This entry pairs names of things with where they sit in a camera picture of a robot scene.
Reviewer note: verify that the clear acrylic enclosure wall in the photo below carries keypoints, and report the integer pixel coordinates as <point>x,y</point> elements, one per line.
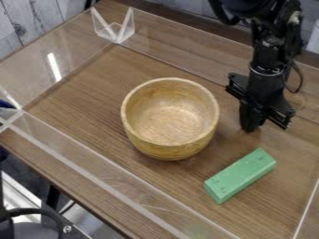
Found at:
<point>67,81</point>

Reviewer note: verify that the black table leg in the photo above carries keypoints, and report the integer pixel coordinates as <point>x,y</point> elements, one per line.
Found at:
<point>52,197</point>

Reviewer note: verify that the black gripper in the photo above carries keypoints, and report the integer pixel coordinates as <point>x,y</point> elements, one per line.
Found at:
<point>262,101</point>

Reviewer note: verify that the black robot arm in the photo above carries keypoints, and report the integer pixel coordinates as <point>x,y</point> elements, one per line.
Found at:
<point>275,21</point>

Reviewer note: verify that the white object at right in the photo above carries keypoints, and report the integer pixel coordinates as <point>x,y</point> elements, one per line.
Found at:
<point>312,46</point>

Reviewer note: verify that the green rectangular block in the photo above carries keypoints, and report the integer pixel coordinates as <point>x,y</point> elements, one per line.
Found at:
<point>239,175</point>

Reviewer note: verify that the brown wooden bowl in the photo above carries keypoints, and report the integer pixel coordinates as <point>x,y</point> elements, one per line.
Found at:
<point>170,116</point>

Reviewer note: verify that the blue object at edge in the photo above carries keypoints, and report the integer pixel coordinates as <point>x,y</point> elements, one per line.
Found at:
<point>4,104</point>

